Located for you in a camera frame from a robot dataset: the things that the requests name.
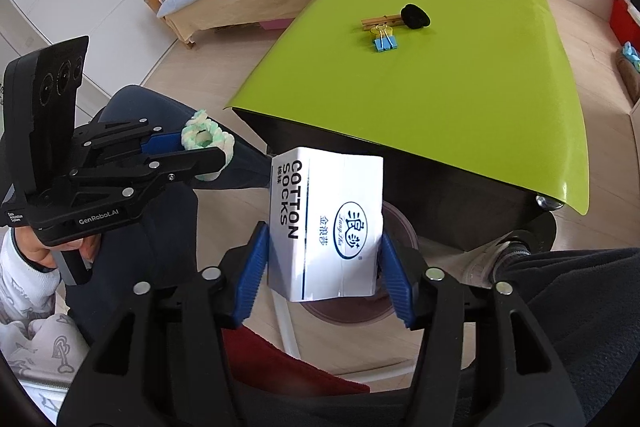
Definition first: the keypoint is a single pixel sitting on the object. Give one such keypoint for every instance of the green white sock roll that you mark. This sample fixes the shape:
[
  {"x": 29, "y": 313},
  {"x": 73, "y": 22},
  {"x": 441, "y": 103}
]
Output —
[{"x": 201, "y": 132}]

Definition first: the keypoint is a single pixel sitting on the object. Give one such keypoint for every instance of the white plastic strip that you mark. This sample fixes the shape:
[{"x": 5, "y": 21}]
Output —
[{"x": 285, "y": 325}]

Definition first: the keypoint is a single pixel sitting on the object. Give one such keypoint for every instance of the red storage box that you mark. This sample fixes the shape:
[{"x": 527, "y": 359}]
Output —
[{"x": 624, "y": 22}]

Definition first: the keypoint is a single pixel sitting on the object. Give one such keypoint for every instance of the black hair scrunchie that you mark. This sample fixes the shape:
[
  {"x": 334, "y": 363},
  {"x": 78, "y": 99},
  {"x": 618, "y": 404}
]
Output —
[{"x": 414, "y": 17}]

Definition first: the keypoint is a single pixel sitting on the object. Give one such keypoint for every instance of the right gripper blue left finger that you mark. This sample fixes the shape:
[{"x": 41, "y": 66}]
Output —
[{"x": 248, "y": 266}]

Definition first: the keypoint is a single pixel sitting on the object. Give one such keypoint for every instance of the wooden clothespin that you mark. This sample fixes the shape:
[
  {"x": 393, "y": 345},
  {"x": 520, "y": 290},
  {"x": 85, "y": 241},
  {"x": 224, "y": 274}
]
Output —
[{"x": 389, "y": 20}]

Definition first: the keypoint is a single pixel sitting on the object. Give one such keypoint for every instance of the pink trash bin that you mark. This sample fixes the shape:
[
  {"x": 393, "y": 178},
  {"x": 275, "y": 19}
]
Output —
[{"x": 353, "y": 311}]

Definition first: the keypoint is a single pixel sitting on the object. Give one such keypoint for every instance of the green table mat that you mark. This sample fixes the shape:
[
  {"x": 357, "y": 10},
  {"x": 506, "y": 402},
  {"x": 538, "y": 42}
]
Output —
[{"x": 486, "y": 88}]

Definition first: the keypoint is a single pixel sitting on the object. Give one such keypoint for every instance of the white cotton socks box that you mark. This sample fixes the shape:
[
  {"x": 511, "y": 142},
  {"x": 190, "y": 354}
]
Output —
[{"x": 325, "y": 224}]

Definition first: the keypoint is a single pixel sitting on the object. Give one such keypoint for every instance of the brown pet bed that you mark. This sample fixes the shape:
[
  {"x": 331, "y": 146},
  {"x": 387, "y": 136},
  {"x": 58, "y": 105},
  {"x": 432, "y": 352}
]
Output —
[{"x": 627, "y": 63}]

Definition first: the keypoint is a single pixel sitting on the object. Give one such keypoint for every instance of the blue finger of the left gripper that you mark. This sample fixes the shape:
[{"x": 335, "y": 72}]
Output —
[{"x": 164, "y": 143}]

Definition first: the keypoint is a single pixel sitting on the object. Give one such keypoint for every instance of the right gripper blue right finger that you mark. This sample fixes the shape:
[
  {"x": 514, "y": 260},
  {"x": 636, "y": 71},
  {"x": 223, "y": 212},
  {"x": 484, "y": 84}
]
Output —
[{"x": 402, "y": 269}]

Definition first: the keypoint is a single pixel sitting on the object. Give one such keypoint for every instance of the red cloth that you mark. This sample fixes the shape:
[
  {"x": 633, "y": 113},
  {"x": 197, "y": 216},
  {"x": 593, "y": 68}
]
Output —
[{"x": 257, "y": 363}]

